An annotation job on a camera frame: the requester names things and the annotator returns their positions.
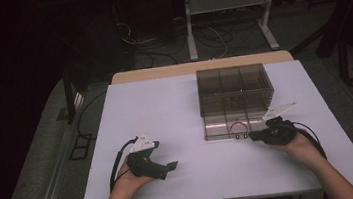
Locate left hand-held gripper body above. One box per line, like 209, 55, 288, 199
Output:
122, 131, 172, 186

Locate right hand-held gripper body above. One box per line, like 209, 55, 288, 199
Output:
258, 100, 303, 148

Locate red string bracelet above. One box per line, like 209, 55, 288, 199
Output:
228, 120, 250, 137

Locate transparent pull-out drawer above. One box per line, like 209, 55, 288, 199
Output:
202, 109, 267, 144

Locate person's left hand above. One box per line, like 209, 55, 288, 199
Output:
108, 155, 159, 199

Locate person's right hand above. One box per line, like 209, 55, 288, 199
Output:
268, 129, 320, 164

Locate black metal stand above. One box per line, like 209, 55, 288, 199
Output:
50, 64, 94, 126

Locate dark metal stand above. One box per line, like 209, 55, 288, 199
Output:
285, 0, 353, 94

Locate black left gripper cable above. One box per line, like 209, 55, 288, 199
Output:
104, 136, 145, 193

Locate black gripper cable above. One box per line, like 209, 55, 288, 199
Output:
104, 136, 145, 193
291, 117, 328, 164

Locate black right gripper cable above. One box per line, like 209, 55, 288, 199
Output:
291, 117, 328, 164

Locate tangle of floor cables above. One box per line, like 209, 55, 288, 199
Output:
114, 8, 239, 72

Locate white metal desk frame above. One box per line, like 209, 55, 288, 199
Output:
182, 0, 287, 63

